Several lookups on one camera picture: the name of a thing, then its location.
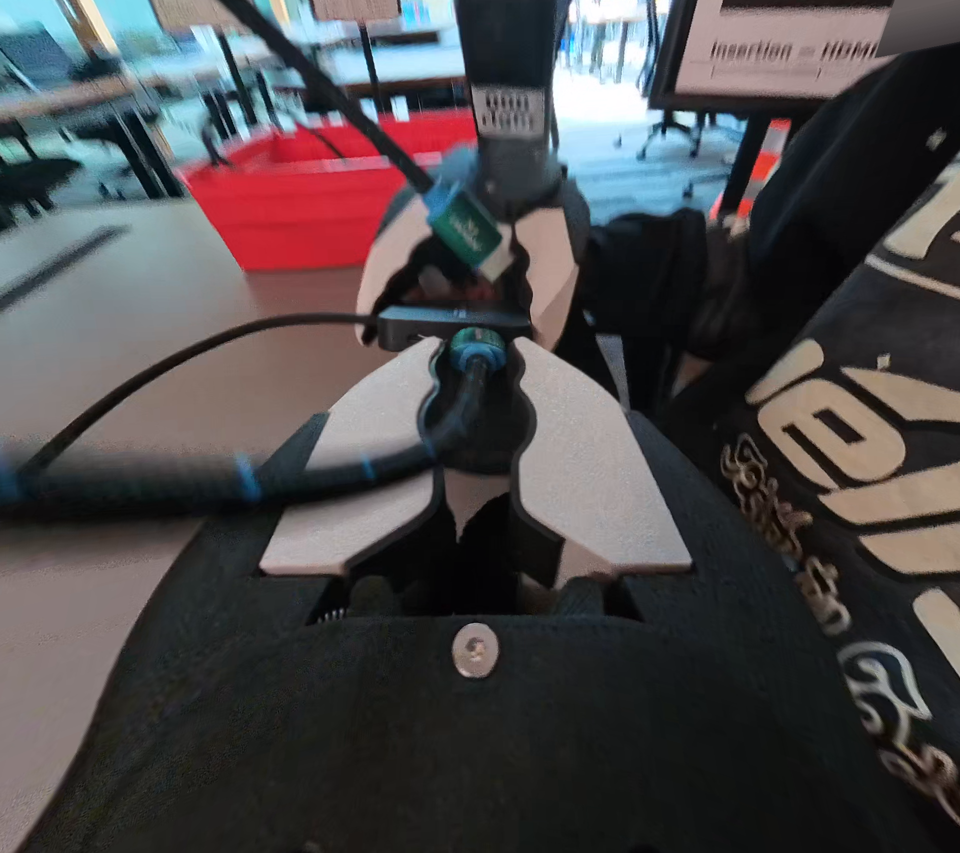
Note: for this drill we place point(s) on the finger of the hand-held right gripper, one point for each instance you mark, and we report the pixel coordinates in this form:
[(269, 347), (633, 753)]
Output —
[(555, 268), (394, 245)]

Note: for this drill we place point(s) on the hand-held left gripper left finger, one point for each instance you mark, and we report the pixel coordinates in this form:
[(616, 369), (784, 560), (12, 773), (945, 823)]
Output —
[(375, 403)]

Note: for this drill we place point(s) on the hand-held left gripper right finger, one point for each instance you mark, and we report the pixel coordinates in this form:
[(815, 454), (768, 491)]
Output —
[(592, 463)]

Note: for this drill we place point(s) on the person's right forearm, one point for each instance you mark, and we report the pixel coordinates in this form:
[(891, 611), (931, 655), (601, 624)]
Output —
[(825, 155)]

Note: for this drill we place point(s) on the red plastic bin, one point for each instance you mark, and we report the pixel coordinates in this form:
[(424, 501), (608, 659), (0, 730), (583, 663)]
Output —
[(300, 215)]

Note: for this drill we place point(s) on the white office table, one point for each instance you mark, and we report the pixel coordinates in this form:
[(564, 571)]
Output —
[(405, 65)]

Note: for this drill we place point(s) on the black office chair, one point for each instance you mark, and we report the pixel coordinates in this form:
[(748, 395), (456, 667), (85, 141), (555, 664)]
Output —
[(667, 125)]

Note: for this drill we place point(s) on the black white tag sign board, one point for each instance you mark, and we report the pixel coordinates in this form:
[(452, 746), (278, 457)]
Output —
[(750, 43)]

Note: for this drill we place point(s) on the orange traffic cone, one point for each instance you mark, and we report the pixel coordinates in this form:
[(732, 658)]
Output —
[(776, 155)]

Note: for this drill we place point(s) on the person's black printed shirt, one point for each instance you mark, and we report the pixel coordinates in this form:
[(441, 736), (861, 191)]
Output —
[(862, 455)]

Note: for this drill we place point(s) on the wooden office table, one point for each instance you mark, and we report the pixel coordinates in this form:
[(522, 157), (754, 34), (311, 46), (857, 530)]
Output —
[(60, 95)]

